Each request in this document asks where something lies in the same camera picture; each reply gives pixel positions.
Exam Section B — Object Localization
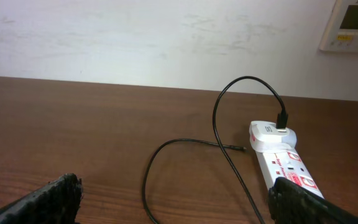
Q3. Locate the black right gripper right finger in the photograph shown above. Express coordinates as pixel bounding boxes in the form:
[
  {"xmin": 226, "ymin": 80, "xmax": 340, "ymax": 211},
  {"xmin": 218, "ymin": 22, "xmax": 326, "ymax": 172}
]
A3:
[{"xmin": 268, "ymin": 177, "xmax": 358, "ymax": 224}]

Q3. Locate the black usb charging cable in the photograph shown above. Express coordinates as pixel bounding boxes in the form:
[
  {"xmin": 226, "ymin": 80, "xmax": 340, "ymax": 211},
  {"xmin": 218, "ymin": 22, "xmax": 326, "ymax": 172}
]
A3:
[{"xmin": 141, "ymin": 75, "xmax": 289, "ymax": 224}]

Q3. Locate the white usb charger adapter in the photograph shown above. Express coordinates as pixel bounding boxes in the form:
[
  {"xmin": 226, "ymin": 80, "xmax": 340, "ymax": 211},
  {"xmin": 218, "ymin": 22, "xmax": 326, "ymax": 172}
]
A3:
[{"xmin": 249, "ymin": 121, "xmax": 297, "ymax": 152}]

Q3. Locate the white power strip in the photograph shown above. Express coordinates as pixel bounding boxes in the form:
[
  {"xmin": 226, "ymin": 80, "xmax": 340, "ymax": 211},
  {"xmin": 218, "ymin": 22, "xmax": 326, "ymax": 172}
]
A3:
[{"xmin": 251, "ymin": 146, "xmax": 323, "ymax": 197}]

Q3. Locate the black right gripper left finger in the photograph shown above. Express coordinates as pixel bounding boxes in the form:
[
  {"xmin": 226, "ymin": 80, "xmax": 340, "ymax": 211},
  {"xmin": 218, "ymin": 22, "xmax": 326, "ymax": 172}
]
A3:
[{"xmin": 0, "ymin": 173, "xmax": 83, "ymax": 224}]

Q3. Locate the white wall control panel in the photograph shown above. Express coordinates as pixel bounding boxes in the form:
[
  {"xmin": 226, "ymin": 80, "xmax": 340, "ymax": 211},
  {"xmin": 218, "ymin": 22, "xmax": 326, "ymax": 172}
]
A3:
[{"xmin": 319, "ymin": 0, "xmax": 358, "ymax": 53}]

